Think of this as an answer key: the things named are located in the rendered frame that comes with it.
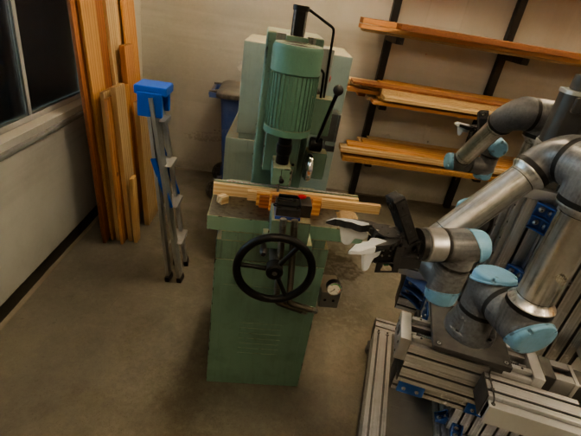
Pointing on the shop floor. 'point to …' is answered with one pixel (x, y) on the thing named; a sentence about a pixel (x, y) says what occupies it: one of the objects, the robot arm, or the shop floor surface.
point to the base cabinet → (258, 328)
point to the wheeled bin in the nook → (230, 106)
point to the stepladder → (163, 169)
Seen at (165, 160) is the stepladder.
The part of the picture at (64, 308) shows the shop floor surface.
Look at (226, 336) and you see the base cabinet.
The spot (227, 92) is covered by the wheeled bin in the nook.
